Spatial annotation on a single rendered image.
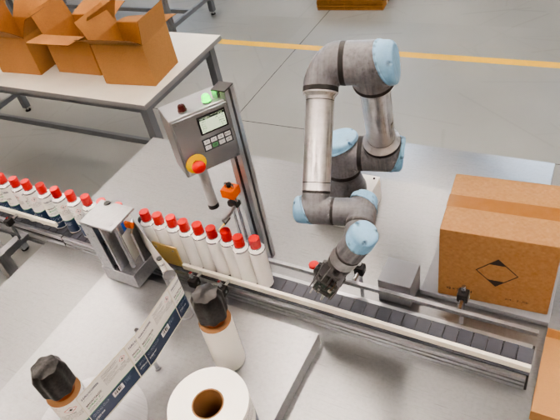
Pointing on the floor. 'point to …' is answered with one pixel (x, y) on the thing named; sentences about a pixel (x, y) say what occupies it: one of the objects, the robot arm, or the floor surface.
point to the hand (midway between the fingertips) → (318, 287)
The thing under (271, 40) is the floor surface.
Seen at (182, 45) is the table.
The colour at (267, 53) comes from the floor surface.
